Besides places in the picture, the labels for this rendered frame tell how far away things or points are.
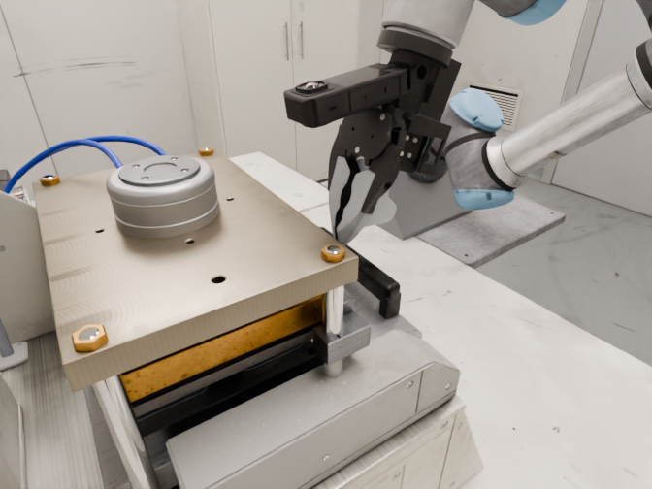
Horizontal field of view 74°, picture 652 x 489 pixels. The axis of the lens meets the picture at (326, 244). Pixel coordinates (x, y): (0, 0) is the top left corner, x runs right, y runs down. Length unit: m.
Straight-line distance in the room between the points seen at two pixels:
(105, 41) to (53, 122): 0.51
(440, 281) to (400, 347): 0.54
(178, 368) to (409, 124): 0.29
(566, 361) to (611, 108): 0.41
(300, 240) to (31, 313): 0.35
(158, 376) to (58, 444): 0.17
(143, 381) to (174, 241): 0.10
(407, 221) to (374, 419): 0.74
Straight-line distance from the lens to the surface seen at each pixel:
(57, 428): 0.48
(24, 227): 0.52
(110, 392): 0.27
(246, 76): 2.61
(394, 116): 0.41
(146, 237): 0.34
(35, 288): 0.56
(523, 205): 1.31
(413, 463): 0.47
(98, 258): 0.33
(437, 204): 1.13
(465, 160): 0.97
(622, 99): 0.84
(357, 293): 0.49
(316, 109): 0.37
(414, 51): 0.42
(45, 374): 0.54
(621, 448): 0.73
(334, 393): 0.35
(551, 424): 0.71
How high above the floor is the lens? 1.27
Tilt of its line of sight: 31 degrees down
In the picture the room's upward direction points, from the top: straight up
